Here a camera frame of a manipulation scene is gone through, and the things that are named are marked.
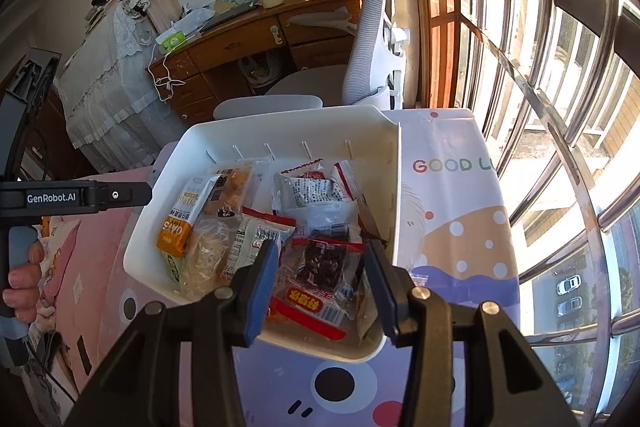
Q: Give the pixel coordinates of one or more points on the small red packet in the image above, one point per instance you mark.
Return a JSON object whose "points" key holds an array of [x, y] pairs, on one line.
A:
{"points": [[345, 182]]}

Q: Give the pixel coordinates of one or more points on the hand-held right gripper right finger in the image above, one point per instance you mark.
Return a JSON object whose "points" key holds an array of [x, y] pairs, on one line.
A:
{"points": [[380, 292]]}

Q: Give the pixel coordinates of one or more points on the stack of books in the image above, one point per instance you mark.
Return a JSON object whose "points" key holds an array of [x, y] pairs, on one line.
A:
{"points": [[100, 18]]}

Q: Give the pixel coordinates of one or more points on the clear red label packet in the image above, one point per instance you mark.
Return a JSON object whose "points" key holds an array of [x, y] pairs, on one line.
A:
{"points": [[320, 267]]}

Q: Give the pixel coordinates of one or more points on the white paper tag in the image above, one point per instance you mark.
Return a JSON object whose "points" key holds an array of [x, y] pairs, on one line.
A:
{"points": [[78, 289]]}

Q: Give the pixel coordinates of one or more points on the grey parked car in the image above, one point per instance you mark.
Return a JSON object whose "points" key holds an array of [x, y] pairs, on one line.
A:
{"points": [[570, 307]]}

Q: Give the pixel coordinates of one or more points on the white plastic bag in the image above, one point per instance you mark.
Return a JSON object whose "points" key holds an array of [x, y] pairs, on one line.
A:
{"points": [[195, 21]]}

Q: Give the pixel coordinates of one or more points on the grey office chair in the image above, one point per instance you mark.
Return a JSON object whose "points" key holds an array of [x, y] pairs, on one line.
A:
{"points": [[370, 32]]}

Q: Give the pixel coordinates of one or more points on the white plastic bin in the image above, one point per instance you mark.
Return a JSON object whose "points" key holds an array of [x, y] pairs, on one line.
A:
{"points": [[350, 132]]}

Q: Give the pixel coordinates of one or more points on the dark keyboard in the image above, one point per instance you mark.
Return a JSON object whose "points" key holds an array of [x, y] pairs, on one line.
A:
{"points": [[230, 17]]}

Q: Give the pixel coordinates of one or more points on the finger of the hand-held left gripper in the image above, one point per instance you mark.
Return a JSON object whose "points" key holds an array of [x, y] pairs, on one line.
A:
{"points": [[125, 194]]}

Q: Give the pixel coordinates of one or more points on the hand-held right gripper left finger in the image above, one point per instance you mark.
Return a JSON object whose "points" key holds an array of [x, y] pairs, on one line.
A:
{"points": [[260, 292]]}

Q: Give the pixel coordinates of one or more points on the pink bed sheet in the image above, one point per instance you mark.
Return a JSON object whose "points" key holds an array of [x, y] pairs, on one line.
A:
{"points": [[95, 257]]}

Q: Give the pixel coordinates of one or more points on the waste bin with bag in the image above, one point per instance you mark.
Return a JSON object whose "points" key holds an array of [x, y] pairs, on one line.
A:
{"points": [[259, 69]]}

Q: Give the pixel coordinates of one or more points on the cartoon tablecloth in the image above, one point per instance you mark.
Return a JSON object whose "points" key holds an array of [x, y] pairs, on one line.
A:
{"points": [[450, 232]]}

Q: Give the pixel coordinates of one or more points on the green tissue box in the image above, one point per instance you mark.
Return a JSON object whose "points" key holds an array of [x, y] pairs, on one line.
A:
{"points": [[171, 42]]}

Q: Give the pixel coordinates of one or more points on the golden pastry packet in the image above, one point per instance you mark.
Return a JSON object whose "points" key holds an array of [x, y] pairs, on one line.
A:
{"points": [[232, 192]]}

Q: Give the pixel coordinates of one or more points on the wooden desk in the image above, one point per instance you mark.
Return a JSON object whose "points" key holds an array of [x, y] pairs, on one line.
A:
{"points": [[235, 42]]}

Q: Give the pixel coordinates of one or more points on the printed pillow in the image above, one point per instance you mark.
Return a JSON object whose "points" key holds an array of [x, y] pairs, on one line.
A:
{"points": [[57, 267]]}

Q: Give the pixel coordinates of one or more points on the metal window grille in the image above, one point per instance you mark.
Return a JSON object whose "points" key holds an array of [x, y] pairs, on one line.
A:
{"points": [[560, 107]]}

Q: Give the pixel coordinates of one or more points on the white parked car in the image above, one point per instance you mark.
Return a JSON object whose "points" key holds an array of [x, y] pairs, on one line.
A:
{"points": [[569, 284]]}

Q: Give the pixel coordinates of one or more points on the person's left hand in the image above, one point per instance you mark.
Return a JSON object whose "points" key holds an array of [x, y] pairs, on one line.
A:
{"points": [[25, 292]]}

